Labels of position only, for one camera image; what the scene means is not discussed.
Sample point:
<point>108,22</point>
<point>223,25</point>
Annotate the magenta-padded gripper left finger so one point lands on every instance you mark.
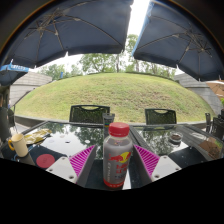
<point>81,160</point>

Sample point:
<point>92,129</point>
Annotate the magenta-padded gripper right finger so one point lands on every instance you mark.
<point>148,160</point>

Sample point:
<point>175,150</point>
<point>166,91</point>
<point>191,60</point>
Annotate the red-capped grey drink bottle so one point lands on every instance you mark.
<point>116,150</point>

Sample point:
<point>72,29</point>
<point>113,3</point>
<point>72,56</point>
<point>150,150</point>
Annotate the small glass ashtray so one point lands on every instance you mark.
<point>175,137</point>

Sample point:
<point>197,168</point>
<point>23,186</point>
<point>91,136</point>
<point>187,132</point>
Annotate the flat round red coaster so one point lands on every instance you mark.
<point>45,161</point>

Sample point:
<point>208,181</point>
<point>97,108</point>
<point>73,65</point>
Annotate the black wicker chair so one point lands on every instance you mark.
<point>88,115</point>
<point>160,117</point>

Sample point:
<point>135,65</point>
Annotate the grey cylindrical tube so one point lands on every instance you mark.
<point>108,118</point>

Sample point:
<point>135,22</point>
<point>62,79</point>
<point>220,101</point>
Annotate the yellow plastic packet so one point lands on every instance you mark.
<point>36,136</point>

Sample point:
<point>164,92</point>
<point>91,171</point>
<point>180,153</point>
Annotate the brown paper bag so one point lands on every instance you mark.
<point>210,148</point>

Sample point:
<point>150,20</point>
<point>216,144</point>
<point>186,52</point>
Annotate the dark patio chair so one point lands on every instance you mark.
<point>216,128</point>

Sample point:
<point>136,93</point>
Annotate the grey-roofed building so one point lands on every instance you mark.
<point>26,86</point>
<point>200,91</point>

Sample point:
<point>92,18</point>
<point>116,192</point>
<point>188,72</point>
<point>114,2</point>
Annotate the beige patio umbrella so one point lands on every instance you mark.
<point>217,87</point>

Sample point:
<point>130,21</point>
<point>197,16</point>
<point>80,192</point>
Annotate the navy umbrella with light-blue edge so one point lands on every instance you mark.
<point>10,75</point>

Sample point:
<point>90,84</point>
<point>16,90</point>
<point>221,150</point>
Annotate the large navy patio umbrella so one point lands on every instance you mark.
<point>180,36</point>
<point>76,26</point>

